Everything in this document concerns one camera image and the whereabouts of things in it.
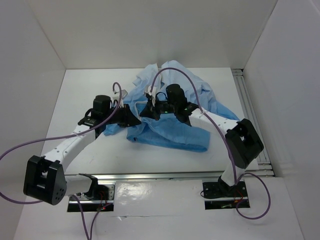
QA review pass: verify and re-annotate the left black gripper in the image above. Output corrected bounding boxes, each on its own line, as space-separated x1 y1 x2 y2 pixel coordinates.
103 104 141 128

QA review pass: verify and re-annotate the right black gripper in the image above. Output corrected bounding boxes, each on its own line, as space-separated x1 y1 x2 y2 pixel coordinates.
141 94 178 120

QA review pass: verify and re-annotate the light blue zip jacket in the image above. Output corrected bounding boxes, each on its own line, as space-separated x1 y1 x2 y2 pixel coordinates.
103 60 241 153

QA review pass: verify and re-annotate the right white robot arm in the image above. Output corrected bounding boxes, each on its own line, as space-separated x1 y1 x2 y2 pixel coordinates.
140 84 264 196

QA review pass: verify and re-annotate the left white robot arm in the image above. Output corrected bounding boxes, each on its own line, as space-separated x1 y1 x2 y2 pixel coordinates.
23 95 141 206

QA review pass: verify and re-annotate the front aluminium rail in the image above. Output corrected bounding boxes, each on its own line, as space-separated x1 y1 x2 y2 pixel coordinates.
67 171 226 182

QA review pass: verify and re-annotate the aluminium rail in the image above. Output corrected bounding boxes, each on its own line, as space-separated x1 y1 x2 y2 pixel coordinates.
67 171 226 182
231 69 276 178

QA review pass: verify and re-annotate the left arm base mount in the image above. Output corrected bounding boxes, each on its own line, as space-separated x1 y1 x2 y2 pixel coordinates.
66 173 115 213

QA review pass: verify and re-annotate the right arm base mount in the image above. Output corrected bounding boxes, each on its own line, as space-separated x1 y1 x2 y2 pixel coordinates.
200 178 250 210

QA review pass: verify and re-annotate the right side aluminium rail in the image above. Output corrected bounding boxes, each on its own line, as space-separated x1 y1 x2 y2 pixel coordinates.
231 69 276 178

